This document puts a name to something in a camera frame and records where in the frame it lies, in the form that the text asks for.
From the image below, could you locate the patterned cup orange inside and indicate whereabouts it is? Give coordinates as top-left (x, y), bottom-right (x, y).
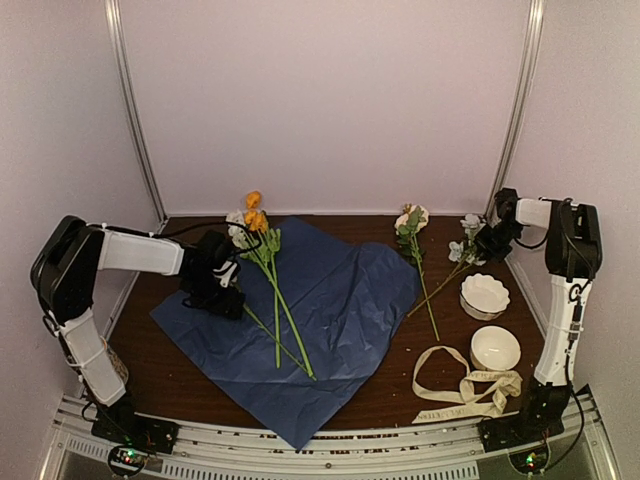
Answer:
top-left (103, 338), bottom-right (129, 385)

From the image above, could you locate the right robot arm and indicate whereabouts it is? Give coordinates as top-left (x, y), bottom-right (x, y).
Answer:
top-left (474, 188), bottom-right (603, 442)

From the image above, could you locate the orange fake flower stem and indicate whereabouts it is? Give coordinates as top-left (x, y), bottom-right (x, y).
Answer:
top-left (243, 190), bottom-right (316, 380)

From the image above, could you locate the beige printed ribbon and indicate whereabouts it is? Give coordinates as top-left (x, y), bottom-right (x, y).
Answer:
top-left (412, 346), bottom-right (523, 425)

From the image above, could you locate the pink fake flower stem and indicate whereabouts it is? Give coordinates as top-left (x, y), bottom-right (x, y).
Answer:
top-left (225, 210), bottom-right (307, 375)

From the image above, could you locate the front aluminium rail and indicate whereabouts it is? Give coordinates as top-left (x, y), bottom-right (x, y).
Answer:
top-left (36, 394), bottom-right (622, 479)

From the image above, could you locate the scalloped white bowl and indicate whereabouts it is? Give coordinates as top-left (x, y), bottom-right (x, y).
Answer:
top-left (459, 273), bottom-right (510, 321)

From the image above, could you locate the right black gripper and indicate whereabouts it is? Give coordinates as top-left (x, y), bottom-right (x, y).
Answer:
top-left (475, 222), bottom-right (523, 260)

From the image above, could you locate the left aluminium frame post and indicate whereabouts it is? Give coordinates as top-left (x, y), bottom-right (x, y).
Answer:
top-left (104, 0), bottom-right (168, 224)

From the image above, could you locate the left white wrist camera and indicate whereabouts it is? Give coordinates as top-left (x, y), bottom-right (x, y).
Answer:
top-left (212, 259), bottom-right (240, 288)

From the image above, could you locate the right aluminium frame post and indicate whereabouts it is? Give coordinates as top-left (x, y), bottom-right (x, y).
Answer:
top-left (484, 0), bottom-right (546, 221)

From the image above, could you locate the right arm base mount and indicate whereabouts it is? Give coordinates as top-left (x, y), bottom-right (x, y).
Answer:
top-left (477, 415), bottom-right (564, 453)

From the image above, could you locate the light blue fake flower stem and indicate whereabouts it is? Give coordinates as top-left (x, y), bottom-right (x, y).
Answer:
top-left (410, 213), bottom-right (487, 314)

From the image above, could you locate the aluminium frame post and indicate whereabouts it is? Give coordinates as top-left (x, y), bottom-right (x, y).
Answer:
top-left (484, 0), bottom-right (546, 221)
top-left (104, 0), bottom-right (168, 224)

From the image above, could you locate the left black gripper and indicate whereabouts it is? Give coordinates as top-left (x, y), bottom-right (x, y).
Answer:
top-left (184, 272), bottom-right (246, 321)

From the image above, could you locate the cream rose fake flower stem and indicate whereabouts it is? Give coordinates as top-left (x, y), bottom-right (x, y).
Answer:
top-left (394, 203), bottom-right (441, 342)

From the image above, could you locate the round white bowl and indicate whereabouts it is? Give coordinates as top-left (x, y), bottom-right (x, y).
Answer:
top-left (470, 325), bottom-right (521, 371)

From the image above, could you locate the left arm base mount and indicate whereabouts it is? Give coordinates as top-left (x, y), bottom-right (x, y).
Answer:
top-left (91, 414), bottom-right (180, 454)

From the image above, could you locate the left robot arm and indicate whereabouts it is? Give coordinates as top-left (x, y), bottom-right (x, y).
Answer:
top-left (30, 215), bottom-right (245, 444)

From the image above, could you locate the blue wrapping paper sheet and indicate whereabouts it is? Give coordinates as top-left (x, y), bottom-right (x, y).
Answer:
top-left (151, 217), bottom-right (420, 449)

